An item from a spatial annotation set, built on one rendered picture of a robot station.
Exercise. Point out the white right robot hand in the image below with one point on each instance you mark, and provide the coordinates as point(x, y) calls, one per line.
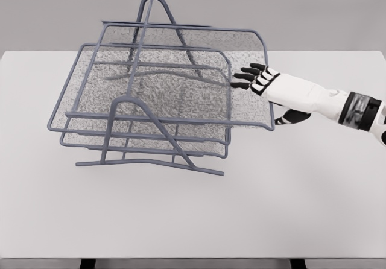
point(289, 88)

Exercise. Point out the large grey mesh folder tray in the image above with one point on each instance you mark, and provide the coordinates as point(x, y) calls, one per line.
point(250, 112)

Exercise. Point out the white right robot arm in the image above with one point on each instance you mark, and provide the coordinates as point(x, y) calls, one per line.
point(337, 103)

